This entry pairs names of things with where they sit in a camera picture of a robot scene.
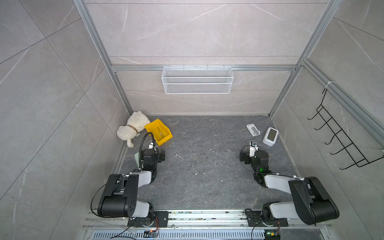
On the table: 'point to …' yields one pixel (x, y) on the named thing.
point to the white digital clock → (271, 136)
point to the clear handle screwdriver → (162, 135)
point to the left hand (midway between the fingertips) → (153, 146)
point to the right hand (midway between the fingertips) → (249, 148)
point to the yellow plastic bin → (161, 132)
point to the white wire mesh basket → (197, 80)
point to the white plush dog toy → (136, 121)
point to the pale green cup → (136, 157)
